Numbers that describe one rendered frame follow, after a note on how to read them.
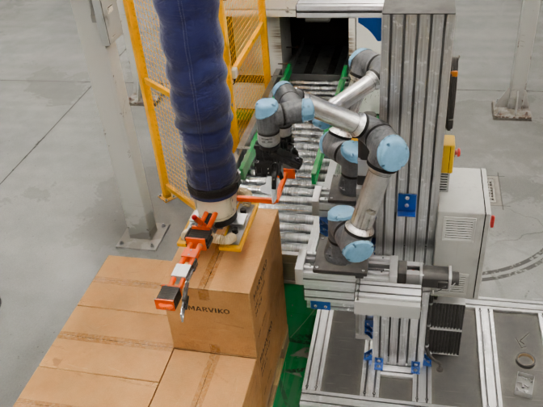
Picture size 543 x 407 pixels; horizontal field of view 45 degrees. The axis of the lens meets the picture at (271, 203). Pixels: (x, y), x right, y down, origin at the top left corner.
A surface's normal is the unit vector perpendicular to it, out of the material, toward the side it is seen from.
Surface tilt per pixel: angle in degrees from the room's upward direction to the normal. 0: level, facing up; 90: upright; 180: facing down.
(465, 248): 90
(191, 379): 0
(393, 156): 83
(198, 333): 90
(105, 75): 92
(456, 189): 0
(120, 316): 0
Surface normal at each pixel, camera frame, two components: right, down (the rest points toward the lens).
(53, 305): -0.07, -0.81
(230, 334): -0.21, 0.58
